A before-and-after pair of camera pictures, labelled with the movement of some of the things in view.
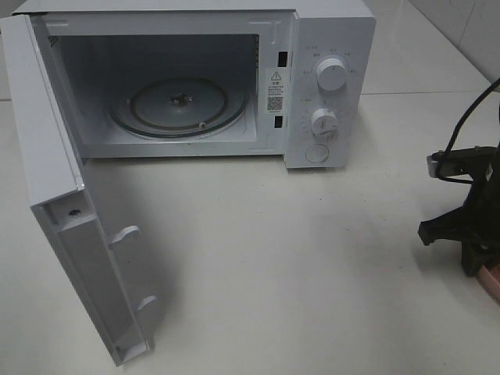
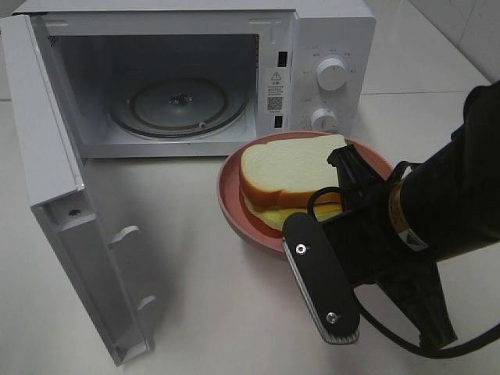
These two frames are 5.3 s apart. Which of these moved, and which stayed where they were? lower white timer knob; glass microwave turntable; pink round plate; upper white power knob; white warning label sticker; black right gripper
Moved: pink round plate; black right gripper
Stayed: glass microwave turntable; lower white timer knob; white warning label sticker; upper white power knob
